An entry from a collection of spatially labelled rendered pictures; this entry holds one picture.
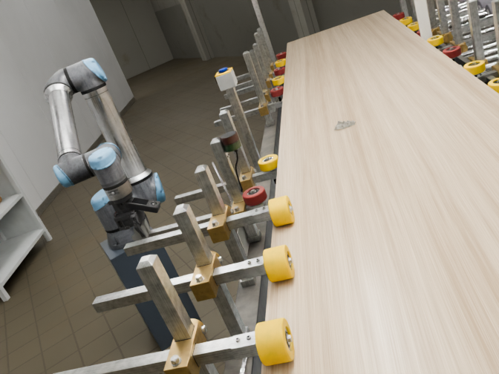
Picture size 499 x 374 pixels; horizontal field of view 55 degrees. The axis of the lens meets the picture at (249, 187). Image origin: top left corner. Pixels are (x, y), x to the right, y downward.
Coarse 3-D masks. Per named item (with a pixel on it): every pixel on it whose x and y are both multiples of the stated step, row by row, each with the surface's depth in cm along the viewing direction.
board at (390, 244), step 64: (320, 64) 290; (384, 64) 243; (448, 64) 209; (320, 128) 193; (384, 128) 171; (448, 128) 154; (320, 192) 145; (384, 192) 132; (448, 192) 122; (320, 256) 116; (384, 256) 108; (448, 256) 101; (320, 320) 97; (384, 320) 91; (448, 320) 86
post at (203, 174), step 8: (200, 168) 134; (208, 168) 136; (200, 176) 134; (208, 176) 134; (200, 184) 136; (208, 184) 135; (208, 192) 137; (216, 192) 138; (208, 200) 138; (216, 200) 138; (216, 208) 139; (224, 208) 141; (232, 232) 142; (224, 240) 144; (232, 240) 143; (232, 248) 145; (240, 248) 146; (232, 256) 146; (240, 256) 146
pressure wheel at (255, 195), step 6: (258, 186) 163; (246, 192) 162; (252, 192) 160; (258, 192) 159; (264, 192) 160; (246, 198) 159; (252, 198) 158; (258, 198) 158; (264, 198) 159; (246, 204) 161; (252, 204) 159
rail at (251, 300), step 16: (272, 112) 305; (272, 128) 278; (272, 144) 255; (272, 192) 209; (256, 224) 184; (272, 224) 190; (256, 240) 172; (256, 256) 164; (240, 288) 151; (256, 288) 148; (240, 304) 143; (256, 304) 141; (256, 320) 135; (224, 368) 123; (240, 368) 121; (256, 368) 122
